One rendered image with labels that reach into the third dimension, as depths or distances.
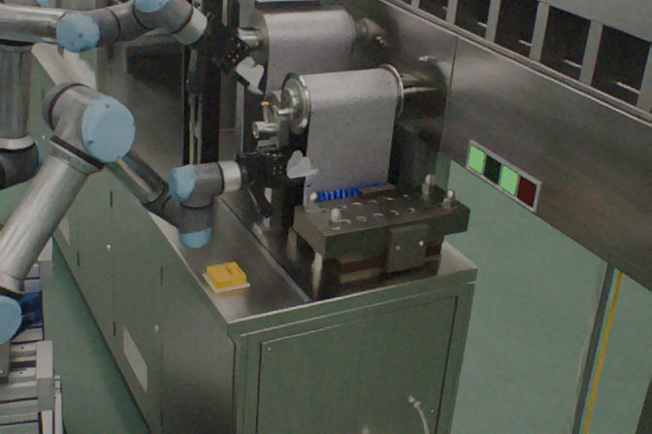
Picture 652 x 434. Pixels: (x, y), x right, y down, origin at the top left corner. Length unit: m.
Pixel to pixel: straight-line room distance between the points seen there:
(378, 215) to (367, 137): 0.20
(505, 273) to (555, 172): 2.22
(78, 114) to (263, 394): 0.76
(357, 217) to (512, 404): 1.40
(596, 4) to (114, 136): 0.95
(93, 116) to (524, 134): 0.89
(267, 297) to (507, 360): 1.67
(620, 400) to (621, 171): 1.81
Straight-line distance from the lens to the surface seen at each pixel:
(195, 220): 2.03
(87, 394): 3.20
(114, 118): 1.75
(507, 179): 2.00
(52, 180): 1.77
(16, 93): 2.33
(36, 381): 2.02
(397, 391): 2.29
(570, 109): 1.84
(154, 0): 1.87
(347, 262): 2.07
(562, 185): 1.88
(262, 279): 2.06
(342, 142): 2.15
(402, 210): 2.14
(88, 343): 3.44
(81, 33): 1.85
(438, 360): 2.31
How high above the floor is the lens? 1.97
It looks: 25 degrees down
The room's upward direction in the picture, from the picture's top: 5 degrees clockwise
